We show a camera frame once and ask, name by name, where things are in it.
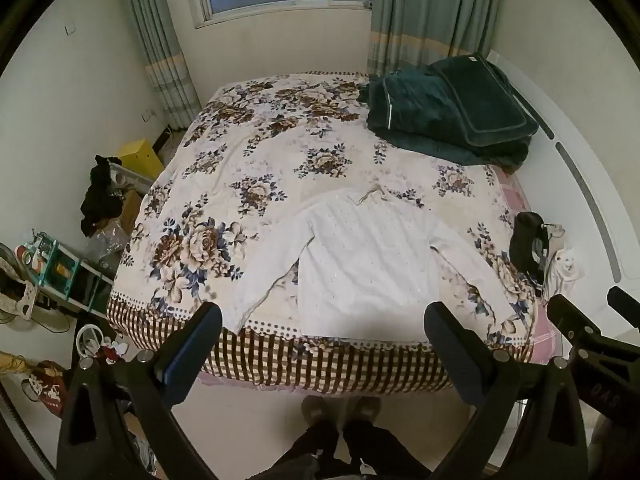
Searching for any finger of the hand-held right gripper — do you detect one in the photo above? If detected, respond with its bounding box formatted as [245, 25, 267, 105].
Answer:
[546, 294, 602, 347]
[606, 286, 640, 317]

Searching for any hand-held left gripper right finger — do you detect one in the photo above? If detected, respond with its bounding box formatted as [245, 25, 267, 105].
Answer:
[424, 301, 603, 480]

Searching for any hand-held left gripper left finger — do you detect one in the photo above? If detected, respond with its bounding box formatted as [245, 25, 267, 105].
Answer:
[57, 301, 223, 480]

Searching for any white knit sweater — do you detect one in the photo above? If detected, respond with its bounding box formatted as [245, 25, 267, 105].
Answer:
[222, 187, 523, 346]

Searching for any white plush toy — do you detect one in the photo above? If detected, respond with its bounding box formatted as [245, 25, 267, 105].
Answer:
[547, 247, 586, 291]

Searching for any black bag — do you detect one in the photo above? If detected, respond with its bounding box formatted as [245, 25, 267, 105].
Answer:
[509, 211, 551, 286]

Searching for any white round object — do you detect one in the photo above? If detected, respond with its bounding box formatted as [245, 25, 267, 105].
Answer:
[75, 325, 108, 361]

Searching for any grey slipper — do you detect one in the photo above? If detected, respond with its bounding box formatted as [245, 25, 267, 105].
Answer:
[350, 396, 383, 428]
[300, 395, 341, 433]

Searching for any person's right leg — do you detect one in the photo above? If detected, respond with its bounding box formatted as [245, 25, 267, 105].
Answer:
[342, 420, 433, 480]

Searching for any red patterned bag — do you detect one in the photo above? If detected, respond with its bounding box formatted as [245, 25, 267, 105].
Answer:
[22, 360, 68, 416]

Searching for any pink bed sheet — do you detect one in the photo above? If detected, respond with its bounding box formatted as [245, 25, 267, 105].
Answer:
[492, 165, 563, 366]

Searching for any clear plastic bag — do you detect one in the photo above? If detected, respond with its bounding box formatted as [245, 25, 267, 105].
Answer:
[85, 222, 128, 266]

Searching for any teal shelf rack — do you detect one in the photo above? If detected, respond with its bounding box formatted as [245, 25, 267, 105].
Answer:
[30, 230, 116, 318]

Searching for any black clothing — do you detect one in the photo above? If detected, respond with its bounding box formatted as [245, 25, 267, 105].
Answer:
[80, 155, 125, 238]

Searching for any white headboard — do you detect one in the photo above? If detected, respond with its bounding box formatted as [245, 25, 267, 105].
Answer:
[487, 50, 640, 341]

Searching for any yellow box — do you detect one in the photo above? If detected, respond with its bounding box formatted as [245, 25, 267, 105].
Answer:
[117, 139, 166, 181]

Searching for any dark green pillow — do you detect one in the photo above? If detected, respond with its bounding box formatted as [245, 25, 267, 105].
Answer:
[430, 54, 538, 147]

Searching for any dark green folded blanket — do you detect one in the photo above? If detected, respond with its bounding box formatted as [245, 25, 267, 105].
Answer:
[357, 72, 531, 166]

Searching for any floral bed blanket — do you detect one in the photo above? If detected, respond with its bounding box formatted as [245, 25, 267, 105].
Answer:
[106, 71, 538, 393]

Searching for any green curtain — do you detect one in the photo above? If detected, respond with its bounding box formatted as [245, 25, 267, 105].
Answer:
[367, 0, 503, 78]
[112, 0, 203, 131]

